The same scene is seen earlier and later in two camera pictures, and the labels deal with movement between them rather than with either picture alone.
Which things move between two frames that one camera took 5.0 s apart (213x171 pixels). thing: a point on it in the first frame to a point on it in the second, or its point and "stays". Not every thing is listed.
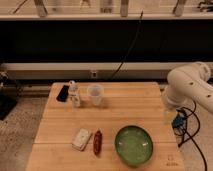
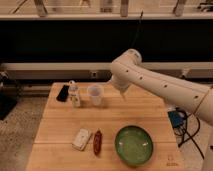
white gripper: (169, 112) to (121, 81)
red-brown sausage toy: (97, 142) stays
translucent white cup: (96, 94) stays
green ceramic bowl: (134, 145) stays
